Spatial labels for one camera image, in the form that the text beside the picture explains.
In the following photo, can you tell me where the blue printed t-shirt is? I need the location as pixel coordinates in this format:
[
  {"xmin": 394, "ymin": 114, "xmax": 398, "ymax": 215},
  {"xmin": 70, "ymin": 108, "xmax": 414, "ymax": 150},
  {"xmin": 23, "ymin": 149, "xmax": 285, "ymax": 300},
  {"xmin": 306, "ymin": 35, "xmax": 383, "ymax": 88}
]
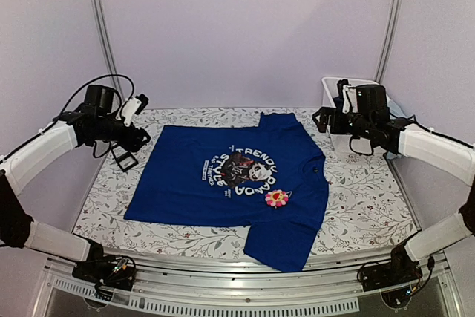
[{"xmin": 125, "ymin": 114, "xmax": 329, "ymax": 272}]

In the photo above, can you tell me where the floral table cloth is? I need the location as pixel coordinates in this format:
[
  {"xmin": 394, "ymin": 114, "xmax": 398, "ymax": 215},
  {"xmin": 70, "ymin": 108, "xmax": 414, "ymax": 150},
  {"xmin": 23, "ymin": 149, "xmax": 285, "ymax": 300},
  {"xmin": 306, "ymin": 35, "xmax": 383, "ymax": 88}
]
[{"xmin": 73, "ymin": 108, "xmax": 419, "ymax": 260}]

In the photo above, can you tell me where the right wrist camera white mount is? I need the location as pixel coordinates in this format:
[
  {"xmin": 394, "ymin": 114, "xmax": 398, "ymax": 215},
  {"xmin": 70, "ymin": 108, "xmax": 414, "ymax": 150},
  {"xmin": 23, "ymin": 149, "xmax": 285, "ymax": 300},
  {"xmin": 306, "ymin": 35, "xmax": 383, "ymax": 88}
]
[{"xmin": 334, "ymin": 79, "xmax": 358, "ymax": 114}]

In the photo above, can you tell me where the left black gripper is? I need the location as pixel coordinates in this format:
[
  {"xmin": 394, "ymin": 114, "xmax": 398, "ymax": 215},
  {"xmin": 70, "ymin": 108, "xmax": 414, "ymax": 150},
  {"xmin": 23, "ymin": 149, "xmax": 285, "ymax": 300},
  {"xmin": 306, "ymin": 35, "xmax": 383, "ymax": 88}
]
[{"xmin": 92, "ymin": 114, "xmax": 152, "ymax": 153}]

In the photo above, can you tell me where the right aluminium frame post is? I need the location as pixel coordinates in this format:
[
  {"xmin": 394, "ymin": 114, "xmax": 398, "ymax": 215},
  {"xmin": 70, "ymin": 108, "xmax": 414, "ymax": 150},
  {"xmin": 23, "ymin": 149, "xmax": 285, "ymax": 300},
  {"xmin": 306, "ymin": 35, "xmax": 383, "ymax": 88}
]
[{"xmin": 374, "ymin": 0, "xmax": 402, "ymax": 84}]

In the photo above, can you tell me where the left aluminium frame post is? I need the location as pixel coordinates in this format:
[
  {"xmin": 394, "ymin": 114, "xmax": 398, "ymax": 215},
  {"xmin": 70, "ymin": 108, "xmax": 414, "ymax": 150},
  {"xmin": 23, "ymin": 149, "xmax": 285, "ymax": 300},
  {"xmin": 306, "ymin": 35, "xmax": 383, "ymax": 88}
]
[{"xmin": 82, "ymin": 0, "xmax": 129, "ymax": 117}]

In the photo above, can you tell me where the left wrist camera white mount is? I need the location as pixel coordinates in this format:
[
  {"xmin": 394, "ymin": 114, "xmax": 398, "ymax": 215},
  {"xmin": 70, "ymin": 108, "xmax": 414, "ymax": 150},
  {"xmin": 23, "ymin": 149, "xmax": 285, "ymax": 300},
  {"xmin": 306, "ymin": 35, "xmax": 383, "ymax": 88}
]
[{"xmin": 116, "ymin": 94, "xmax": 149, "ymax": 127}]

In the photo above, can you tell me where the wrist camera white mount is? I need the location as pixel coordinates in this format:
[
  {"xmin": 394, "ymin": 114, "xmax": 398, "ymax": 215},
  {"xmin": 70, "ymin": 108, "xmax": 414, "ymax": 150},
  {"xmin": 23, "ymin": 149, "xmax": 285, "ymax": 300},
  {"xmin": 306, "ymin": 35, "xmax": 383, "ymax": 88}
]
[
  {"xmin": 116, "ymin": 94, "xmax": 149, "ymax": 127},
  {"xmin": 334, "ymin": 79, "xmax": 358, "ymax": 114}
]

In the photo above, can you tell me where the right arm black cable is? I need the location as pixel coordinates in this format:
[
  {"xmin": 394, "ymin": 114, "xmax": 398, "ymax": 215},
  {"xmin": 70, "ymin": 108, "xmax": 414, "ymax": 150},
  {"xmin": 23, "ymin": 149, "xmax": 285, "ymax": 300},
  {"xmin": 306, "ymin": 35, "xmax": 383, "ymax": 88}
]
[{"xmin": 347, "ymin": 116, "xmax": 475, "ymax": 288}]

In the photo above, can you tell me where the pink flower brooch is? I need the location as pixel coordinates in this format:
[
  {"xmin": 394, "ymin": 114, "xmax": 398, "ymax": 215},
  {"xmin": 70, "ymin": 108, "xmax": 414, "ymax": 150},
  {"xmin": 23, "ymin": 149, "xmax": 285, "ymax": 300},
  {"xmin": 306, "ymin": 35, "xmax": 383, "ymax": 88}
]
[{"xmin": 265, "ymin": 189, "xmax": 292, "ymax": 209}]

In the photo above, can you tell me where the white plastic bin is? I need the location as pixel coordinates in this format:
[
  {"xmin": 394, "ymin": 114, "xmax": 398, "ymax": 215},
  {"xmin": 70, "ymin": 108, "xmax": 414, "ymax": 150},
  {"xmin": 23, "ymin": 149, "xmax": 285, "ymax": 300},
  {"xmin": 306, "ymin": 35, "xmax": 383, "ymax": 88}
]
[{"xmin": 321, "ymin": 76, "xmax": 376, "ymax": 154}]

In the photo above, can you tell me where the black brooch box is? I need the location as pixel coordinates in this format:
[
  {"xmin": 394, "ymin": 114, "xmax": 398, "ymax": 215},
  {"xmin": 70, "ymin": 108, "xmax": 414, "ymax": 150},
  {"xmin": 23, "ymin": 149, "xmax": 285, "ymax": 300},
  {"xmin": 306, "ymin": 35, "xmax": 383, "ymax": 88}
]
[{"xmin": 111, "ymin": 147, "xmax": 138, "ymax": 172}]

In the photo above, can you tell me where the light blue cloth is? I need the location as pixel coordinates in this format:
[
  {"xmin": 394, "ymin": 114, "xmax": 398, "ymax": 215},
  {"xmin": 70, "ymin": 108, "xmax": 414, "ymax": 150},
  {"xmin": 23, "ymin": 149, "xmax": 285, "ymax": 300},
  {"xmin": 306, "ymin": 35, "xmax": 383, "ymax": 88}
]
[{"xmin": 387, "ymin": 98, "xmax": 407, "ymax": 118}]

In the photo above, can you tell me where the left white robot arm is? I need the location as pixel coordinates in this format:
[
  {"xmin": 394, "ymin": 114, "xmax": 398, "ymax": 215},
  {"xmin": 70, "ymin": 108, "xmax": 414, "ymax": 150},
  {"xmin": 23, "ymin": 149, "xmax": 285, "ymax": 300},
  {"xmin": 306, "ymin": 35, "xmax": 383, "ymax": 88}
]
[{"xmin": 1, "ymin": 85, "xmax": 151, "ymax": 298}]

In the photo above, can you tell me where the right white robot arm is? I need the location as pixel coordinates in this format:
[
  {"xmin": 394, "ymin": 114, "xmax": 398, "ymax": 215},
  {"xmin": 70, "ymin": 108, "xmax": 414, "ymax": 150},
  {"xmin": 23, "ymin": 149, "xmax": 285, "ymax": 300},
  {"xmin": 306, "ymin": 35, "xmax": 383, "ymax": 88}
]
[{"xmin": 312, "ymin": 79, "xmax": 474, "ymax": 291}]

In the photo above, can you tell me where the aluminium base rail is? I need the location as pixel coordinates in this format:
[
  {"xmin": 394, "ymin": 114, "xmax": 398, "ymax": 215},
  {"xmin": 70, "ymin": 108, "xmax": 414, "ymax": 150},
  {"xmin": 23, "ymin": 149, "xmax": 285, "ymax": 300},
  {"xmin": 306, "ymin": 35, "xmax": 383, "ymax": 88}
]
[{"xmin": 33, "ymin": 248, "xmax": 465, "ymax": 316}]

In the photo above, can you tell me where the aluminium frame post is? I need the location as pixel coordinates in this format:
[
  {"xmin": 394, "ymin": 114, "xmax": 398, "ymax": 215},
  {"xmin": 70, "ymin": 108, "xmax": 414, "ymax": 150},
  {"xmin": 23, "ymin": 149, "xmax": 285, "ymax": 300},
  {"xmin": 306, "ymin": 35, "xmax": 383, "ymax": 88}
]
[
  {"xmin": 374, "ymin": 0, "xmax": 402, "ymax": 84},
  {"xmin": 82, "ymin": 0, "xmax": 129, "ymax": 117}
]

